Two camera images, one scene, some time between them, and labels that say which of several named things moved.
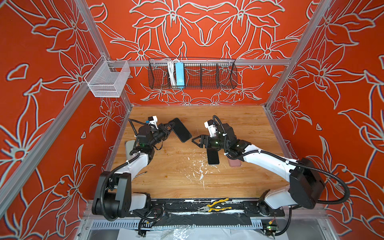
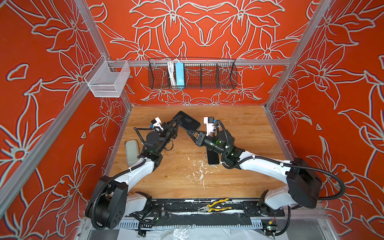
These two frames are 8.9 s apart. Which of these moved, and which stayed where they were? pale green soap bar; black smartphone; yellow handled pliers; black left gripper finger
Moved: black smartphone
Stayed: yellow handled pliers; pale green soap bar; black left gripper finger
